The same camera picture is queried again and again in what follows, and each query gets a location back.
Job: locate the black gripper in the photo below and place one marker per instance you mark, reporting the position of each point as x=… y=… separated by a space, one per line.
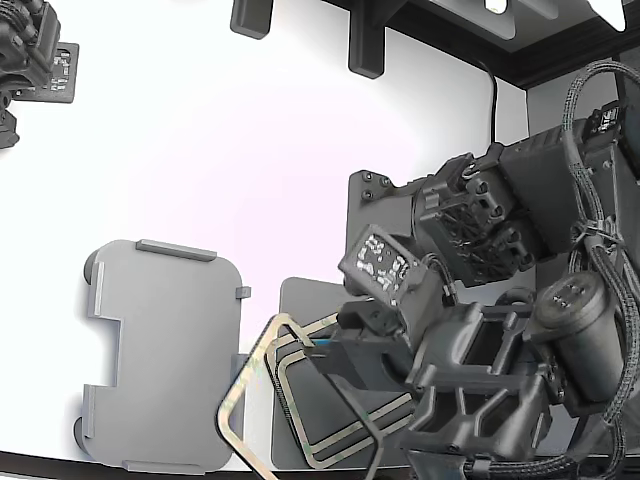
x=475 y=350

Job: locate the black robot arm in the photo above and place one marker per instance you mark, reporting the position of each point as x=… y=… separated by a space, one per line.
x=540 y=165

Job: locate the grey holder with black legs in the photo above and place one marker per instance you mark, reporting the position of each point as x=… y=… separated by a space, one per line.
x=165 y=360

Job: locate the dark circuit board plate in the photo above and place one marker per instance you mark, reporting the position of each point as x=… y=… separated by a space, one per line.
x=64 y=75

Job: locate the grey flat base plate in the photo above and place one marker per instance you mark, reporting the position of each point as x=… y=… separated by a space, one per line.
x=300 y=295

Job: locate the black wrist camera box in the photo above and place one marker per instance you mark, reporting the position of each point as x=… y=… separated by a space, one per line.
x=382 y=262

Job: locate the tan-faced rectangular frame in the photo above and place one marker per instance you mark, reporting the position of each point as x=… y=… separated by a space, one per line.
x=321 y=462
x=294 y=415

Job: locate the long dark grey post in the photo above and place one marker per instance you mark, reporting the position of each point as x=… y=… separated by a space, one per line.
x=366 y=45

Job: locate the short dark grey post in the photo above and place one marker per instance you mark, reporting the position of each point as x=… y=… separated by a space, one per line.
x=250 y=17

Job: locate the black overhead frame structure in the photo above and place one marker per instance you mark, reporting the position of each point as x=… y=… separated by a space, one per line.
x=550 y=45

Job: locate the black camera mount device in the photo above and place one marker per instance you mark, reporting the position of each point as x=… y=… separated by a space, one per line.
x=22 y=60

